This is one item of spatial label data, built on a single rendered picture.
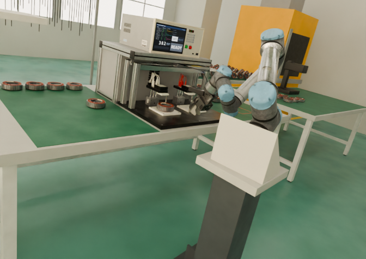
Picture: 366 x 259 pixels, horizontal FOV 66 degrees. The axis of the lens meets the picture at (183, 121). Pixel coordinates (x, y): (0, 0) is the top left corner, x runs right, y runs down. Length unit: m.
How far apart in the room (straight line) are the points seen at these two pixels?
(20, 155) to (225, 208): 0.89
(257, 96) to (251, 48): 4.36
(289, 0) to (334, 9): 1.61
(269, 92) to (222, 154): 0.34
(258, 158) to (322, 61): 5.86
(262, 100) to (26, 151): 0.95
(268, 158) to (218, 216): 0.42
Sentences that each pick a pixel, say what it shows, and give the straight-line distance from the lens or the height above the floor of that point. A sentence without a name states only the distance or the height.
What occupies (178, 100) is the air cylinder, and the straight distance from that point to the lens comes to 2.04.
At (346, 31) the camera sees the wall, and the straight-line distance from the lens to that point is 6.88.
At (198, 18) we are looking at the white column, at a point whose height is 1.56.
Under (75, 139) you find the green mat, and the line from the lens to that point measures 1.31.
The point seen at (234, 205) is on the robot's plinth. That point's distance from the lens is 1.35.
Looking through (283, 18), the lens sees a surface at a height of 1.80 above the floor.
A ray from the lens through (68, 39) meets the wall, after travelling 8.31.
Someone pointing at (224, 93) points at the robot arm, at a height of 1.04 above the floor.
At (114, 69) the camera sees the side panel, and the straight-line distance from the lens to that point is 1.91.
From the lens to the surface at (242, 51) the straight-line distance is 5.70.
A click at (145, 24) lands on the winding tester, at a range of 1.87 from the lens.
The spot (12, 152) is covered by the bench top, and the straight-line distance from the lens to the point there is 1.20.
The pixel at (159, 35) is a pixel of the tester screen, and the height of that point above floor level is 1.23.
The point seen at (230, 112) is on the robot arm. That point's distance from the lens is 1.48.
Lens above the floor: 1.28
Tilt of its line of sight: 18 degrees down
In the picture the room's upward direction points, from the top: 11 degrees clockwise
